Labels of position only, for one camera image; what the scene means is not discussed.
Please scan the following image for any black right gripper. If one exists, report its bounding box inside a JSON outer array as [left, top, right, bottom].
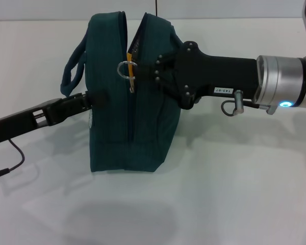
[[136, 40, 261, 111]]

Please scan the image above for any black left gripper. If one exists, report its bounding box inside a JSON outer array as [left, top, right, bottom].
[[0, 89, 109, 146]]

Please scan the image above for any dark teal insulated lunch bag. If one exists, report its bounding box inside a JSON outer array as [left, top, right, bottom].
[[60, 10, 202, 174]]

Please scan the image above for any metal zipper pull ring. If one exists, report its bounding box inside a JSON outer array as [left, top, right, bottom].
[[116, 60, 138, 94]]

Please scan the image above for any grey right arm cable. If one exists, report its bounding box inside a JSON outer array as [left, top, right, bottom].
[[221, 89, 267, 117]]

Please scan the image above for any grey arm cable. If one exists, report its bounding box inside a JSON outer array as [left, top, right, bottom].
[[221, 89, 267, 117], [0, 139, 26, 181]]

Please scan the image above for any grey left arm cable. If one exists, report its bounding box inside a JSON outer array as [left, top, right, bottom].
[[0, 139, 26, 181]]

